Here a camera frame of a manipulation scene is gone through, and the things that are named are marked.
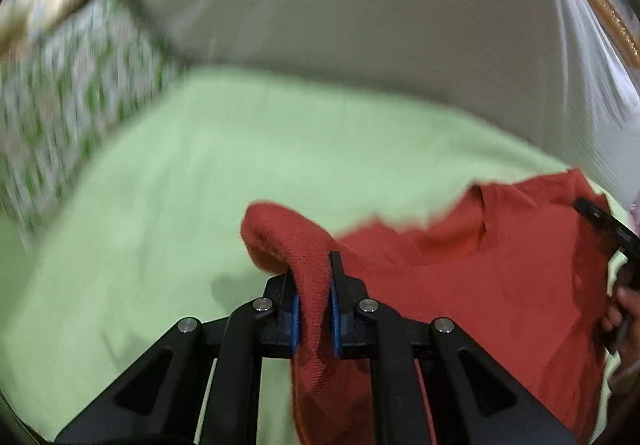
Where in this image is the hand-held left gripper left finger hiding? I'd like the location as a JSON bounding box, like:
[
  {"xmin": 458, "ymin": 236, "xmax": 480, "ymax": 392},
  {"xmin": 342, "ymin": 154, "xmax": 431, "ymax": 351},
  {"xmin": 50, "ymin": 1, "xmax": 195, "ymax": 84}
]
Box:
[{"xmin": 54, "ymin": 272, "xmax": 301, "ymax": 445}]

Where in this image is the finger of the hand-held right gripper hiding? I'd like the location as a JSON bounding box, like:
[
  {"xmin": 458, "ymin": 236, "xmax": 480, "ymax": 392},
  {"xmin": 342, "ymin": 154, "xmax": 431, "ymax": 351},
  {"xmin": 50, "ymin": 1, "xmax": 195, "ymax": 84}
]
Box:
[{"xmin": 574, "ymin": 197, "xmax": 640, "ymax": 258}]

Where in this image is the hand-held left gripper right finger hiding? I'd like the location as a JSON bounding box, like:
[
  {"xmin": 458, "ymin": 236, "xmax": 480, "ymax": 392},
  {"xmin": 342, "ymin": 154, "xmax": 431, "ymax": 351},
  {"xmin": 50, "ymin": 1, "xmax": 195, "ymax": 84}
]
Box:
[{"xmin": 327, "ymin": 251, "xmax": 576, "ymax": 445}]

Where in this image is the rust red knit sweater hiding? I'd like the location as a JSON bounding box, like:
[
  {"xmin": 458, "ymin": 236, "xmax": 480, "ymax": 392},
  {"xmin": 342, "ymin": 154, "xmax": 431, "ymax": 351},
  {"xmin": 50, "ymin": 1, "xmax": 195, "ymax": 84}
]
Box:
[{"xmin": 241, "ymin": 168, "xmax": 626, "ymax": 445}]

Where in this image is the person's right hand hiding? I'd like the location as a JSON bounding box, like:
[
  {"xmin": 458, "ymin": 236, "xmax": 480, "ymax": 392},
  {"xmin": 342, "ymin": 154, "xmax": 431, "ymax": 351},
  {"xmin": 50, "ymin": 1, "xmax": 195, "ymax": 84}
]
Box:
[{"xmin": 601, "ymin": 286, "xmax": 640, "ymax": 355}]

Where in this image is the light green bed sheet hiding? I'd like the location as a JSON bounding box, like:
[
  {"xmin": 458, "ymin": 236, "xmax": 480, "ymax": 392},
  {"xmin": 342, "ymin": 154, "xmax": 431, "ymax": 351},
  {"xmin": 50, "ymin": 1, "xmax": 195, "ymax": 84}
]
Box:
[{"xmin": 0, "ymin": 65, "xmax": 632, "ymax": 445}]

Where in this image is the large grey striped pillow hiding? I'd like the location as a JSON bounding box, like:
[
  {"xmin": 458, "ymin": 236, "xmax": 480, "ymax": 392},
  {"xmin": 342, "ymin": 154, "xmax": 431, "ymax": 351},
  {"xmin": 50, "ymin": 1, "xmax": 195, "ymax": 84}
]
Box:
[{"xmin": 100, "ymin": 0, "xmax": 640, "ymax": 206}]

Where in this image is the green patterned pillow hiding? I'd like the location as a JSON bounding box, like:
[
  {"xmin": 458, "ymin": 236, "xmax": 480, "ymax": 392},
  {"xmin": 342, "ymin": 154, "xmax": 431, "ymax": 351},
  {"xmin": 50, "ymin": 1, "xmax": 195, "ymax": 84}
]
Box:
[{"xmin": 0, "ymin": 0, "xmax": 188, "ymax": 231}]

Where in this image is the yellow cartoon print pillow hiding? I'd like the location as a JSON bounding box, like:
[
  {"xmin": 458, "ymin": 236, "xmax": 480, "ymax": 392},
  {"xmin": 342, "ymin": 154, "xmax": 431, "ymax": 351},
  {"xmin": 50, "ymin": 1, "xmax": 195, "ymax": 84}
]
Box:
[{"xmin": 0, "ymin": 0, "xmax": 108, "ymax": 50}]

